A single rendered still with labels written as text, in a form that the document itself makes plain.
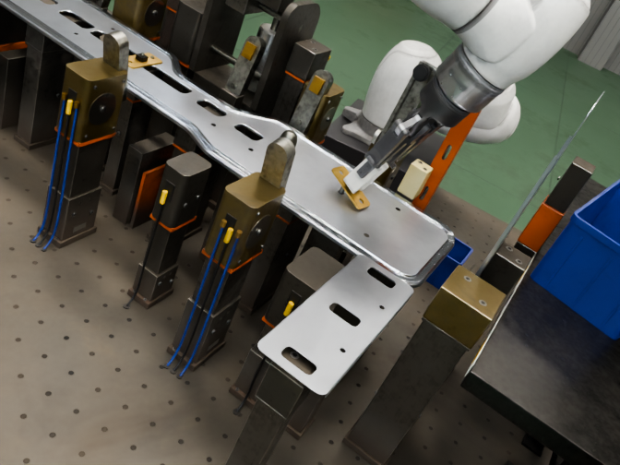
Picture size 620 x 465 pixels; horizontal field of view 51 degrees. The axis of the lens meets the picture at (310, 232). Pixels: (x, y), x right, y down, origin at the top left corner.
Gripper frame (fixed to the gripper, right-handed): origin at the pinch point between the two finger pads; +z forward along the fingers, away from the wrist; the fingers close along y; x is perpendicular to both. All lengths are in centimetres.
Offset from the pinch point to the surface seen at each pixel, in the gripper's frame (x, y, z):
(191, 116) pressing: -25.6, 11.4, 15.5
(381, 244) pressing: 11.5, 5.0, 2.0
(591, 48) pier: -115, -744, 109
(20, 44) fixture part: -69, 12, 45
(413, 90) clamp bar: -8.9, -14.4, -8.7
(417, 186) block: 5.2, -11.7, 0.2
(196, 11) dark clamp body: -50, -7, 16
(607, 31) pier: -118, -745, 86
